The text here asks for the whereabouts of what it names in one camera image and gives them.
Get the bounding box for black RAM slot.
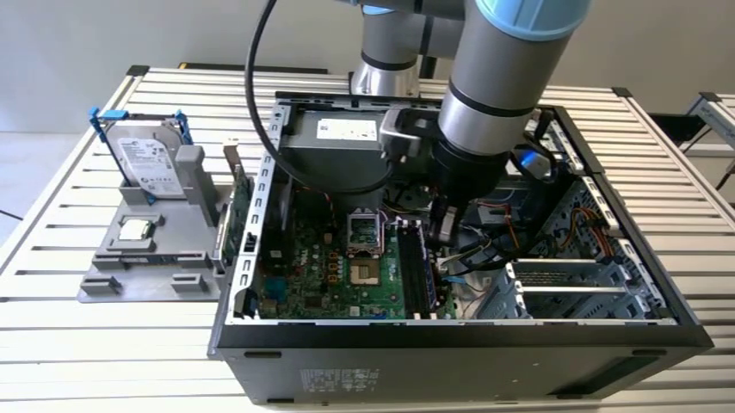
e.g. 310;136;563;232
399;221;418;318
411;221;431;318
405;221;425;318

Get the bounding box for grey wrist-mounted box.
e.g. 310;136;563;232
378;108;445;166

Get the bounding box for metal socket cover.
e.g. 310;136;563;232
345;209;385;258

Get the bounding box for grey power supply unit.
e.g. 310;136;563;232
281;109;393;217

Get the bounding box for CPU socket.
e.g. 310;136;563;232
350;256;385;288

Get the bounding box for silver disk bay cage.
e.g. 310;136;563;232
475;256;673;322

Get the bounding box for black case fan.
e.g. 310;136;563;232
267;170;298;259

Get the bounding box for green motherboard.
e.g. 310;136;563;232
255;213;462;322

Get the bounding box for green graphics card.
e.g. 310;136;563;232
211;136;258;271

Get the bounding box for black PC case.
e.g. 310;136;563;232
206;89;717;406

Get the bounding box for aluminium side table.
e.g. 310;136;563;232
681;90;735;157

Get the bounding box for grey parts rack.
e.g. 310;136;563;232
78;144;231;305

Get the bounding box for hard disk in blue carrier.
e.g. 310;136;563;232
90;108;194;204

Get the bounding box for silver CPU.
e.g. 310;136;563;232
117;217;157;240

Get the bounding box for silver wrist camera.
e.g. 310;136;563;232
517;148;559;181

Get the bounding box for black power cable bundle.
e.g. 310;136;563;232
382;182;554;281

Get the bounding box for multicoloured fan wire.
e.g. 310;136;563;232
319;192;342;230

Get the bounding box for orange red power wires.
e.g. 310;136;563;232
559;206;615;265

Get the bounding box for thick black camera cable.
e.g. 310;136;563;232
245;0;399;195

